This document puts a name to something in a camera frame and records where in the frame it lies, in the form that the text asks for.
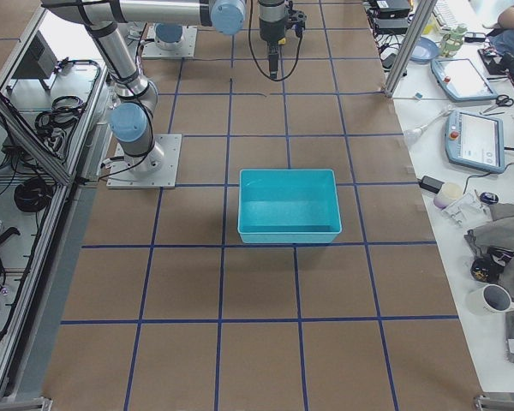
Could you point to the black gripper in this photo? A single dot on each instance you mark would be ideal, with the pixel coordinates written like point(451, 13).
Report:
point(270, 32)

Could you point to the white mug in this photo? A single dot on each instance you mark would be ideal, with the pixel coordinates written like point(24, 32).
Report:
point(490, 299)

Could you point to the white purple cup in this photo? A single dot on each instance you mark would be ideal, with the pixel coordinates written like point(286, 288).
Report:
point(448, 193)

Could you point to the teach pendant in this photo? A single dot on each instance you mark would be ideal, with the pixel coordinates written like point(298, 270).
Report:
point(461, 80)
point(475, 141)

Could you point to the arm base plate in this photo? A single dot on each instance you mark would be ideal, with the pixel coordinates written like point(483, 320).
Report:
point(151, 51)
point(158, 170)

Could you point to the aluminium frame post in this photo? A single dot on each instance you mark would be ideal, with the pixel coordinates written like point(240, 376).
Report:
point(422, 14)

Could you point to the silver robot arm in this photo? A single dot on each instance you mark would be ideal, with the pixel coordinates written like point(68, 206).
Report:
point(131, 120)
point(168, 36)

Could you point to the black round object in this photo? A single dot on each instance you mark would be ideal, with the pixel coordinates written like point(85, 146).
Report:
point(485, 270)

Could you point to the teach pendant far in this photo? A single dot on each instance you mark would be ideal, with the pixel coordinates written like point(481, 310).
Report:
point(461, 80)

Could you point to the black power adapter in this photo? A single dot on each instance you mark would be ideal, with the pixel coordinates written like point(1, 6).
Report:
point(430, 184)

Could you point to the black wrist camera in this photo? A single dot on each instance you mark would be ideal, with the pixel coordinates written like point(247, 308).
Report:
point(297, 22)

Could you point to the white light bulb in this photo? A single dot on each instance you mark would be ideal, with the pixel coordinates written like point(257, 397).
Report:
point(411, 136)

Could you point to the black scissors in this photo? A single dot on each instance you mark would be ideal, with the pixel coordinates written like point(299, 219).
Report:
point(503, 100)

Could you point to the teach pendant near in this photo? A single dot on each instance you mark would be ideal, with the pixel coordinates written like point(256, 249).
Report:
point(475, 141)

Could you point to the green mug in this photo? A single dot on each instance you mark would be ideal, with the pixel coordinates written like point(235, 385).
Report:
point(452, 42)

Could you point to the turquoise plastic bin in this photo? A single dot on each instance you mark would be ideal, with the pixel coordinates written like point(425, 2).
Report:
point(286, 206)

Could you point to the blue plate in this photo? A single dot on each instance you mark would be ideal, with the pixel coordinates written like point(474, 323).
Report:
point(425, 51)

